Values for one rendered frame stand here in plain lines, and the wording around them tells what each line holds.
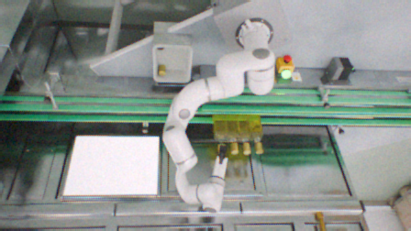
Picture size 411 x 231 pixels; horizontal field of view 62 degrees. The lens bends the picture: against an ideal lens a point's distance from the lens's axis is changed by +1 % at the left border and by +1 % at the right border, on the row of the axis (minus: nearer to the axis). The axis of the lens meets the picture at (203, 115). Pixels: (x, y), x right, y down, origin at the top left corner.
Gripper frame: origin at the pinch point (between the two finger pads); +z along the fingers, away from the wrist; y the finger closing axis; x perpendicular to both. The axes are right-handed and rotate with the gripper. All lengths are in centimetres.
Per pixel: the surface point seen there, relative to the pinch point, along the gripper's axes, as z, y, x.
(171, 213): -28.0, -13.6, 16.0
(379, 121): 43, -2, -77
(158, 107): 13.9, 3.5, 34.3
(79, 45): 65, -16, 100
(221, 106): 21.2, 6.0, 4.9
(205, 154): 5.0, -13.0, 7.2
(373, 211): 167, -308, -241
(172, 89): 25.7, 5.4, 30.7
